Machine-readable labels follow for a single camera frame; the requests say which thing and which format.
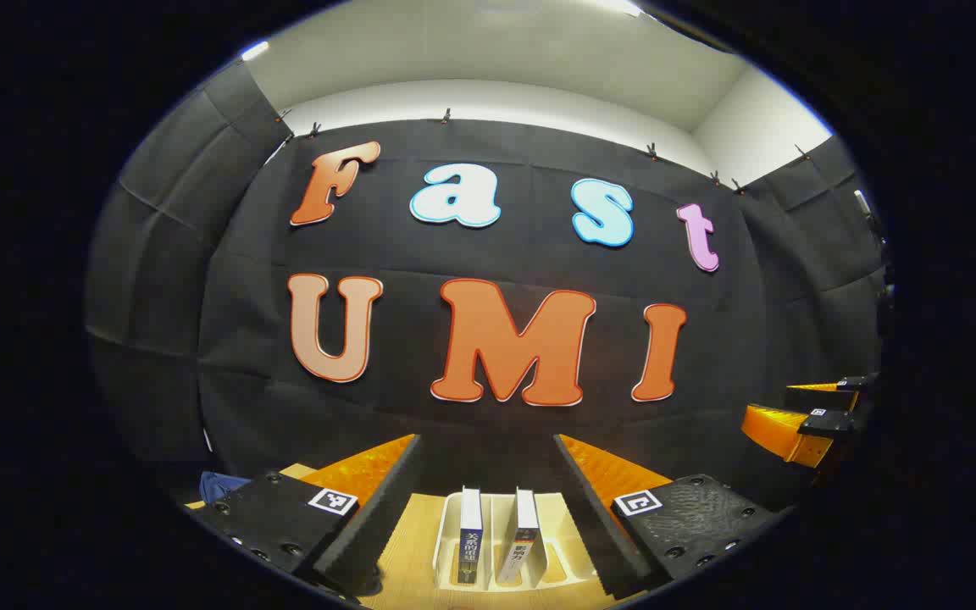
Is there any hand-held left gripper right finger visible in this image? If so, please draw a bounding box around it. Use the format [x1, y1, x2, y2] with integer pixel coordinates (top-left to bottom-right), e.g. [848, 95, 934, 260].
[552, 434, 794, 601]

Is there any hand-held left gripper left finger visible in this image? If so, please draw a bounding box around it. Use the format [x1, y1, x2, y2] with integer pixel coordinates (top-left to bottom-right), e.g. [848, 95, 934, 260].
[186, 434, 425, 604]

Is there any grey white spine book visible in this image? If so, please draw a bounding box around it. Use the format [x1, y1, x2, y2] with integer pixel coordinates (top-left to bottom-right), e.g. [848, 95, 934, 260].
[496, 487, 548, 585]

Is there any blue spine book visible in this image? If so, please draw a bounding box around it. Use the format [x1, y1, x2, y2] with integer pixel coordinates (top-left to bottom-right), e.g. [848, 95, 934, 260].
[458, 487, 489, 590]

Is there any white bookshelf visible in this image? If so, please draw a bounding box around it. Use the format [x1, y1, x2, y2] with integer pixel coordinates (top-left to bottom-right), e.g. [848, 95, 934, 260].
[433, 490, 603, 591]

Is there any blue schoolbag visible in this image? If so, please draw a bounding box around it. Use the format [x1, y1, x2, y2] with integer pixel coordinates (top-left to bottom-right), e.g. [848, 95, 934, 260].
[200, 472, 252, 506]

